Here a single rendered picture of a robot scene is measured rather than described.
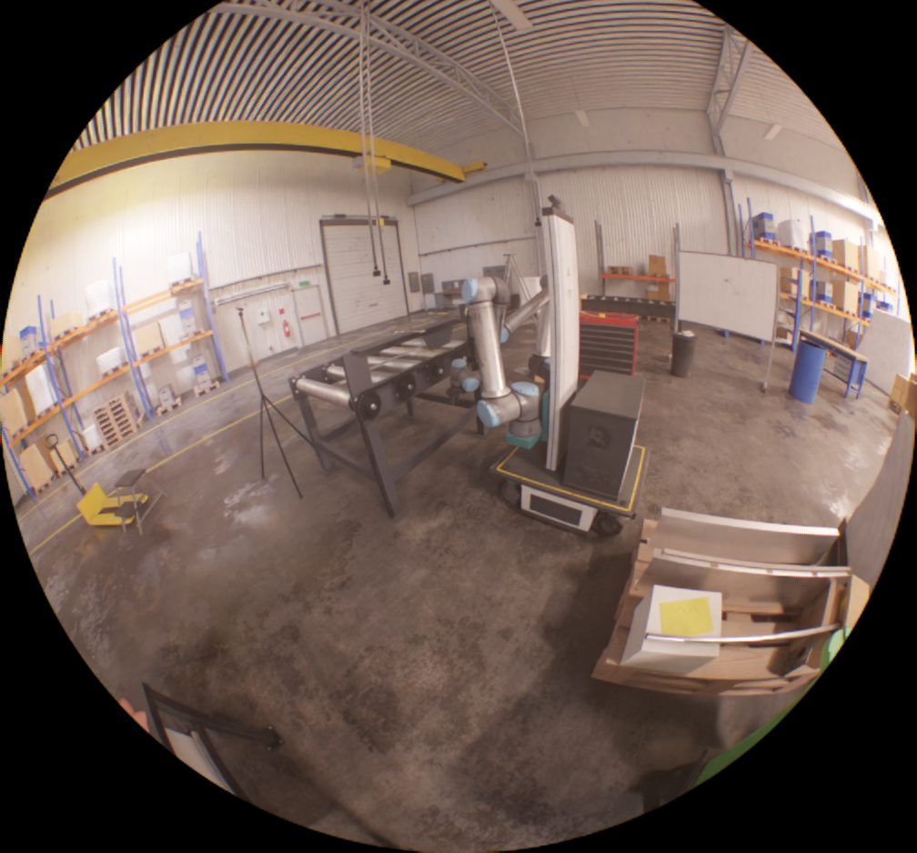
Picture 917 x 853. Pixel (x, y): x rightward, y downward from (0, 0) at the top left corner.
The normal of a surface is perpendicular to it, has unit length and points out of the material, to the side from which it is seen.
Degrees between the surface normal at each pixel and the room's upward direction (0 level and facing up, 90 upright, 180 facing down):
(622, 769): 0
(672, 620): 0
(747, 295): 90
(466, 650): 0
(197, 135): 90
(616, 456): 90
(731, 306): 90
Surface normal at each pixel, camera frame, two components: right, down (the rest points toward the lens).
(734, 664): -0.11, -0.91
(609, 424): -0.62, 0.37
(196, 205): 0.81, 0.15
